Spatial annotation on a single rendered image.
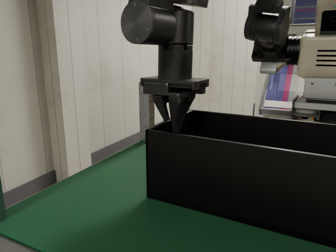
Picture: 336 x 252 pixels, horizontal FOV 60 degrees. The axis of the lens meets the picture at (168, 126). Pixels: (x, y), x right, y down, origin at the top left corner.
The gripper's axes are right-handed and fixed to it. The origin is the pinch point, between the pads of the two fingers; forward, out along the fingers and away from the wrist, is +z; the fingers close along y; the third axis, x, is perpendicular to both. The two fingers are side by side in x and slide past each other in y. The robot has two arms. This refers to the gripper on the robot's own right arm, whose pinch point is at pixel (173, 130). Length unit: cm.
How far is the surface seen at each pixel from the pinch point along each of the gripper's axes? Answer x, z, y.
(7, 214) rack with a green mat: -22.1, 9.4, -15.1
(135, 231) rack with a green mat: -17.0, 9.1, 3.3
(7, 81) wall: 91, 9, -184
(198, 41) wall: 443, -33, -177
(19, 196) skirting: 87, 100, -181
